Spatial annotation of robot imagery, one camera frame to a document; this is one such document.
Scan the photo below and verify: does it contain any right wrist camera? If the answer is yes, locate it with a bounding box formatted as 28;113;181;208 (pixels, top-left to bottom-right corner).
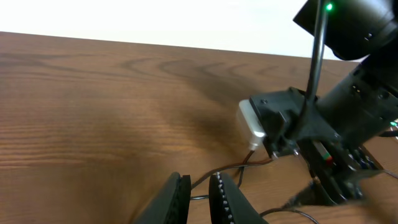
236;100;266;151

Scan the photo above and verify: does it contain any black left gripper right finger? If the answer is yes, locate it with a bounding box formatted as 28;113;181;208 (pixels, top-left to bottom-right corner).
209;173;267;224

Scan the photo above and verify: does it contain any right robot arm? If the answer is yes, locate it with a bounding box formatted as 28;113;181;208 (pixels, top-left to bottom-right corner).
249;0;397;208

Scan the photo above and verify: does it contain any black USB cable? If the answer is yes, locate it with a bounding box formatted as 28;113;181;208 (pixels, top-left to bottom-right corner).
189;151;321;224

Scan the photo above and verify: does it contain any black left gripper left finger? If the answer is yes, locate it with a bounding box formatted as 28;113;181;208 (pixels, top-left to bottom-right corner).
132;172;191;224

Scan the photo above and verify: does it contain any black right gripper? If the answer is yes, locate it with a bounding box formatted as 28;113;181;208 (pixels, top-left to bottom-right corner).
249;87;382;205

